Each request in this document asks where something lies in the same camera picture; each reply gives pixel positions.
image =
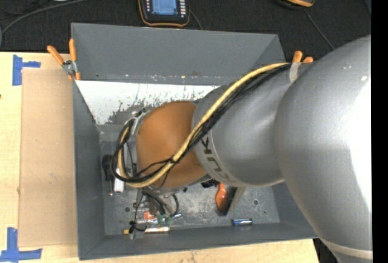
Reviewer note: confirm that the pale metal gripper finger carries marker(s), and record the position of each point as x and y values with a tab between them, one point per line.
146	217
157	229

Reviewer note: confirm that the small black comb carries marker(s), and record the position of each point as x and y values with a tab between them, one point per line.
209	184

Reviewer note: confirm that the orange and black tool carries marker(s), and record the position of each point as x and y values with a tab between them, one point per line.
222	198

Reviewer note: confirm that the blue battery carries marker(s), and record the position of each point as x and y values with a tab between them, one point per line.
242	221

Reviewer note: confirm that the brown cardboard board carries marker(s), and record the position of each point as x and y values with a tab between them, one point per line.
45	149

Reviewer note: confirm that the grey metal bin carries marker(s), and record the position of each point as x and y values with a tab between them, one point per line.
169	52

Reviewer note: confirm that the black cylinder on white bracket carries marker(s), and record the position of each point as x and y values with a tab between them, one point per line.
109	166

